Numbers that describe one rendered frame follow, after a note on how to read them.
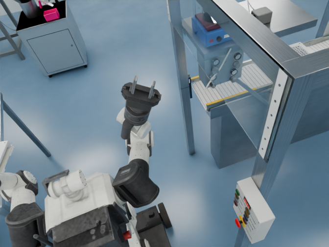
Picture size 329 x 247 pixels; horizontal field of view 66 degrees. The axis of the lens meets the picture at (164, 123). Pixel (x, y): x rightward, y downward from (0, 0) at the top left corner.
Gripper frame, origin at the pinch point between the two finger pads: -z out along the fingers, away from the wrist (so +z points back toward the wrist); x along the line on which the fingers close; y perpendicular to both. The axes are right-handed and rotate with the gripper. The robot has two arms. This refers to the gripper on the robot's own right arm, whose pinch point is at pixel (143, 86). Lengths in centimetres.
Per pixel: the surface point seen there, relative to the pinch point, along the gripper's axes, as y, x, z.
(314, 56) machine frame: 0.3, -35.7, -27.4
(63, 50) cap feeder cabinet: 182, 117, 209
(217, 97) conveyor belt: 57, -47, 64
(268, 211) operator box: -22, -53, 21
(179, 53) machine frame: 72, -16, 51
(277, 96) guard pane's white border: -6.3, -31.8, -18.6
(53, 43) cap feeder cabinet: 181, 128, 200
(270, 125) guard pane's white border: -7.9, -36.0, -9.0
